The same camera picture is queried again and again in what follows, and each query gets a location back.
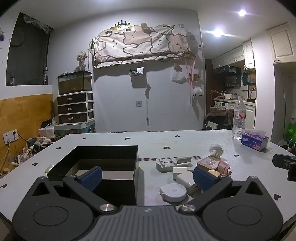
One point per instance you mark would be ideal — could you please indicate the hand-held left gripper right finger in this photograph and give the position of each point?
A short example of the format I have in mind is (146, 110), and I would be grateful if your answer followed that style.
(203, 179)

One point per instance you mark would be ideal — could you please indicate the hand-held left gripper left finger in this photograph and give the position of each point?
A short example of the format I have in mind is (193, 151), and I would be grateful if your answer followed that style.
(91, 178)

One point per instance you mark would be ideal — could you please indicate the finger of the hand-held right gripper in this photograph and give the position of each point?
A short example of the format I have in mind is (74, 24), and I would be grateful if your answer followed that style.
(292, 171)
(281, 161)

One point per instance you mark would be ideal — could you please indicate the white power adapter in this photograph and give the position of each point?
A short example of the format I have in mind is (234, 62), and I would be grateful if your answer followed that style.
(186, 180)

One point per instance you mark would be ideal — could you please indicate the round white tape measure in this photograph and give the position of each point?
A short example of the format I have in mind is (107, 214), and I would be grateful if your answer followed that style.
(173, 191)

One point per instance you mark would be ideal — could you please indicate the black box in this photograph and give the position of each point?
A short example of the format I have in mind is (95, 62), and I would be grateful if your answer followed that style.
(120, 162)

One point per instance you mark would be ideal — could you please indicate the green bag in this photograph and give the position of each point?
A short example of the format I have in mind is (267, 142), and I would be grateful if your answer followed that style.
(291, 134)

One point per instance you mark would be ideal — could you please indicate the white round suction hook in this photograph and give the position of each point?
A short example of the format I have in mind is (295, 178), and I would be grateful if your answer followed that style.
(217, 150)

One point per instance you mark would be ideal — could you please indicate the blue tissue box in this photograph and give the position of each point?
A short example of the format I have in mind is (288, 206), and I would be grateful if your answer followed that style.
(254, 141)

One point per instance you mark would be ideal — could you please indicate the grey plastic tool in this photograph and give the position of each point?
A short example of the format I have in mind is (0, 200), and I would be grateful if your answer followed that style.
(171, 163)

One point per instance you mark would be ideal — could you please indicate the clear water bottle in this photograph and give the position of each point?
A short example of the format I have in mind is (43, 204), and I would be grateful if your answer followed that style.
(239, 120)

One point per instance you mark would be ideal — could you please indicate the white appliance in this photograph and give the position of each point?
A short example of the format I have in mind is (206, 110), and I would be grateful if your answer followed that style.
(47, 131)

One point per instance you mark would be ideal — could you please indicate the chair with brown cloth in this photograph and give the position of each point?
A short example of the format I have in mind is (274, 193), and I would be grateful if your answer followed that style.
(219, 115)

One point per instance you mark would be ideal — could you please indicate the pile of plush toys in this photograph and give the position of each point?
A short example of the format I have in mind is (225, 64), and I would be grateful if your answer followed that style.
(32, 148)

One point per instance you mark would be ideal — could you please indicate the white drawer unit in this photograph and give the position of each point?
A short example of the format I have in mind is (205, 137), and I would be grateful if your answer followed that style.
(75, 107)

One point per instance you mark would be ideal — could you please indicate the white washing machine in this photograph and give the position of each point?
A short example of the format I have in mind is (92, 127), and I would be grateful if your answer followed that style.
(222, 104)

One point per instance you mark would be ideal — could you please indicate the white plush sheep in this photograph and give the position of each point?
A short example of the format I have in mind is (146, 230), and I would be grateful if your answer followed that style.
(197, 92)

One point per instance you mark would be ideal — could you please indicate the glass fish tank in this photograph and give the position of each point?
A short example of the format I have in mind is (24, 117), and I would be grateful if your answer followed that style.
(74, 83)

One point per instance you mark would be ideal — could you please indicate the white plastic bag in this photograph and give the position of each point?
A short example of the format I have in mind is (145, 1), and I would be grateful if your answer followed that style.
(178, 77)

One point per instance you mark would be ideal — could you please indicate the pink hanging sticks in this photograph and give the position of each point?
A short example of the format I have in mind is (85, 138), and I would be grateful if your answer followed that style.
(190, 74)

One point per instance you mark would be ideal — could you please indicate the dried flower bunch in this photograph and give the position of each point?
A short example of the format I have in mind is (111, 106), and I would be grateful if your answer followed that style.
(81, 58)

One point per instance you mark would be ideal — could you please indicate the dark window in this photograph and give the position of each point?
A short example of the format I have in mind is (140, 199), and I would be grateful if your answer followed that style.
(27, 53)

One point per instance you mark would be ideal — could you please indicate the ceiling light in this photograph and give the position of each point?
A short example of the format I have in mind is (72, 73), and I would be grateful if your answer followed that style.
(217, 33)
(242, 12)

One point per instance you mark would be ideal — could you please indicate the printed blanket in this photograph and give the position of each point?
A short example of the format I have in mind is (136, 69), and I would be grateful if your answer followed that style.
(141, 44)

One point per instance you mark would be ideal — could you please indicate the gold crown decoration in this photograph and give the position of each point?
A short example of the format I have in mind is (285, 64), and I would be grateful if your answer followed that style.
(121, 25)

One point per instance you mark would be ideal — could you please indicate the grey wall socket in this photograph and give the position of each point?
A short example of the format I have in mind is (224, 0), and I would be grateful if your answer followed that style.
(138, 103)

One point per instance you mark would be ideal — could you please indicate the white wall outlet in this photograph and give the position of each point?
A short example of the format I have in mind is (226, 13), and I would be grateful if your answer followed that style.
(10, 136)

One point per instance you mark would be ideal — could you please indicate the metal wall bracket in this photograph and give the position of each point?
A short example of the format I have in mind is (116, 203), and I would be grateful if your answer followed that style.
(137, 70)

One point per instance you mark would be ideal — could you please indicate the white wall cabinet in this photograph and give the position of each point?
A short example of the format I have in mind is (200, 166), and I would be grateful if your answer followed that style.
(281, 42)

